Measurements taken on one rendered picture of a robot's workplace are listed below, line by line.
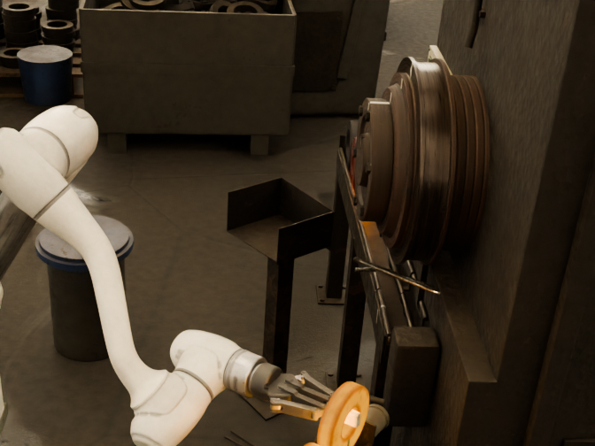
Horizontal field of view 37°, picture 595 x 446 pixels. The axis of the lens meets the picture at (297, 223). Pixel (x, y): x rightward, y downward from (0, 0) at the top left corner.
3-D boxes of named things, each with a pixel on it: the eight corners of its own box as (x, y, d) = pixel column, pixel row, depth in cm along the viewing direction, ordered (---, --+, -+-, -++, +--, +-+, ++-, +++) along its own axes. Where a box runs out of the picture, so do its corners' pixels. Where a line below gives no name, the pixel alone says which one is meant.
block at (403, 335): (424, 406, 217) (438, 325, 205) (430, 429, 210) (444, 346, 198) (380, 405, 216) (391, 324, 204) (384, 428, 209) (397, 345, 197)
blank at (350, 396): (374, 373, 181) (359, 367, 183) (335, 407, 169) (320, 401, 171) (365, 437, 187) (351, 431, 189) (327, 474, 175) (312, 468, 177)
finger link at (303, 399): (281, 381, 184) (276, 385, 183) (327, 402, 178) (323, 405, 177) (280, 396, 186) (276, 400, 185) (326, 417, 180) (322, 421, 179)
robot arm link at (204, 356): (254, 366, 197) (220, 411, 190) (197, 343, 204) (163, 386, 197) (244, 334, 190) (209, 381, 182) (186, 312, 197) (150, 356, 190)
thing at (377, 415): (388, 432, 197) (392, 410, 194) (368, 452, 190) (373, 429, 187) (363, 421, 200) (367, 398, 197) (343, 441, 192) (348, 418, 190)
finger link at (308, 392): (282, 395, 186) (286, 391, 187) (330, 413, 181) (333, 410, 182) (282, 380, 184) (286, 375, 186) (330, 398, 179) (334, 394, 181)
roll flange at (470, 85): (438, 205, 239) (465, 33, 216) (475, 307, 198) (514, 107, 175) (400, 203, 238) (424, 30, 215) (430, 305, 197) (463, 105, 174)
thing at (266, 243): (270, 358, 319) (282, 176, 284) (317, 399, 301) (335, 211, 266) (222, 379, 308) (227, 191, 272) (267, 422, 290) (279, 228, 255)
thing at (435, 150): (400, 203, 238) (424, 30, 215) (430, 305, 197) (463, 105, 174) (376, 203, 238) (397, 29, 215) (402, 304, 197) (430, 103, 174)
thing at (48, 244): (141, 315, 337) (138, 214, 316) (130, 369, 309) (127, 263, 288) (54, 312, 335) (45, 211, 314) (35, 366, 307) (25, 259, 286)
